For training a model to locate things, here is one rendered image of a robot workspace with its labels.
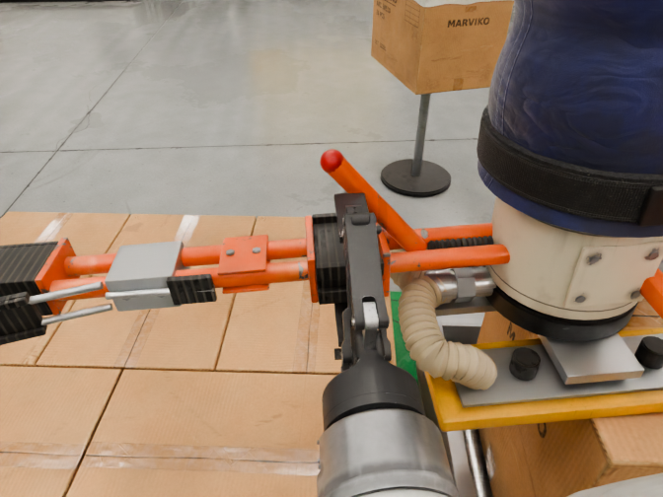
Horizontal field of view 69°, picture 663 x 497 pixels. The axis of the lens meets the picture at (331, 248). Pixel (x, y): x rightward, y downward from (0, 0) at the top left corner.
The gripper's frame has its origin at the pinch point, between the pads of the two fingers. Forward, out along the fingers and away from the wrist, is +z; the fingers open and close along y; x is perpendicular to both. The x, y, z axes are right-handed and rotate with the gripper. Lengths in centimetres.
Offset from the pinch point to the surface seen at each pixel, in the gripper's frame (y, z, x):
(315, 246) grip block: -0.1, 2.1, -3.4
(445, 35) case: 22, 169, 58
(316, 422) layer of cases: 54, 15, -4
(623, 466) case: 14.1, -17.0, 25.5
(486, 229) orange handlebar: -0.1, 3.7, 15.9
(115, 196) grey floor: 108, 193, -106
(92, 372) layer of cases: 54, 30, -52
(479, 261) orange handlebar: 0.7, -0.9, 13.8
